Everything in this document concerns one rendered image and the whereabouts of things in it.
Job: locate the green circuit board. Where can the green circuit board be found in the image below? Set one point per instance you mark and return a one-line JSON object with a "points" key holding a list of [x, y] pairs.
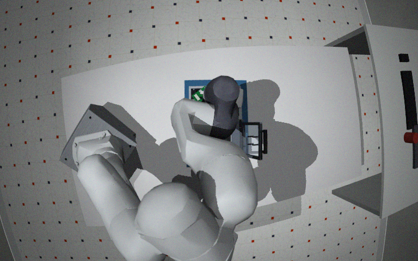
{"points": [[197, 96]]}

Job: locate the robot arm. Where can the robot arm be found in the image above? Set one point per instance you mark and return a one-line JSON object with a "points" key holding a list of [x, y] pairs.
{"points": [[170, 219]]}

